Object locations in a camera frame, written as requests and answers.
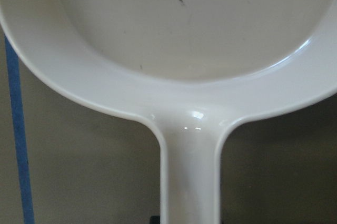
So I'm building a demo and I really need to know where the beige plastic dustpan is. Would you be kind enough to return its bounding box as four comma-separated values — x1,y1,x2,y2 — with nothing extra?
1,0,336,223

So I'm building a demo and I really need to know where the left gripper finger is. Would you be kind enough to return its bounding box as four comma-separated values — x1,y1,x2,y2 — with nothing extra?
149,208,161,224

